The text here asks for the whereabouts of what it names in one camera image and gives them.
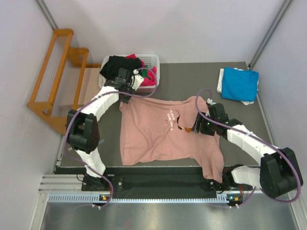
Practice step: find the pink t shirt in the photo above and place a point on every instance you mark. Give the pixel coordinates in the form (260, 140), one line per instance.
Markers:
(153, 129)

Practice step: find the orange wooden rack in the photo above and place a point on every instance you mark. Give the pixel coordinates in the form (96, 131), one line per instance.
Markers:
(64, 81)

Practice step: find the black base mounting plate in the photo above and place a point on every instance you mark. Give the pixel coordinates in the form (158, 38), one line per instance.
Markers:
(170, 170)

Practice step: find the green t shirt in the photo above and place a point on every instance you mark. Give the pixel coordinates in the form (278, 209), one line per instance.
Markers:
(144, 73)

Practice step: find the white folded t shirt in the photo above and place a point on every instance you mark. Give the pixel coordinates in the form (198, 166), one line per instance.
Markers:
(220, 81)

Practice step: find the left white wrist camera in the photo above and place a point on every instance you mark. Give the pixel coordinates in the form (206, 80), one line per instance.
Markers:
(137, 80)

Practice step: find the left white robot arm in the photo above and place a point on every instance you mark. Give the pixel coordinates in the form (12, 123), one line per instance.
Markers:
(82, 125)

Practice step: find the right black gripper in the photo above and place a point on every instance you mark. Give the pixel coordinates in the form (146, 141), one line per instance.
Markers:
(196, 127)

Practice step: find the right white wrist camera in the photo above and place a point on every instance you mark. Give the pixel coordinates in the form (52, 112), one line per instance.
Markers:
(210, 101)

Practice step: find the blue folded t shirt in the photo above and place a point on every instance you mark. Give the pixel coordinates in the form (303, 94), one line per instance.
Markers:
(239, 83)

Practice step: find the white plastic laundry basket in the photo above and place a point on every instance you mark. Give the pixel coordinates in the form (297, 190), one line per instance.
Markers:
(150, 60)

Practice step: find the black t shirt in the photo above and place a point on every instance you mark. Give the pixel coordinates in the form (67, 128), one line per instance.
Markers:
(114, 63)

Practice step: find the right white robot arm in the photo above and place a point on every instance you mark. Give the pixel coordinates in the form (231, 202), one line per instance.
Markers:
(277, 173)

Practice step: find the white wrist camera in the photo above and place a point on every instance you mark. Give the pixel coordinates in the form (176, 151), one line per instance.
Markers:
(137, 80)
(210, 101)

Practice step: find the magenta t shirt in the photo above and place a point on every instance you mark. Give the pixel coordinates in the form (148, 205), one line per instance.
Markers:
(150, 80)

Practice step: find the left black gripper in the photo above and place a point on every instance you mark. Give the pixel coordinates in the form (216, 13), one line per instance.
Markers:
(124, 95)

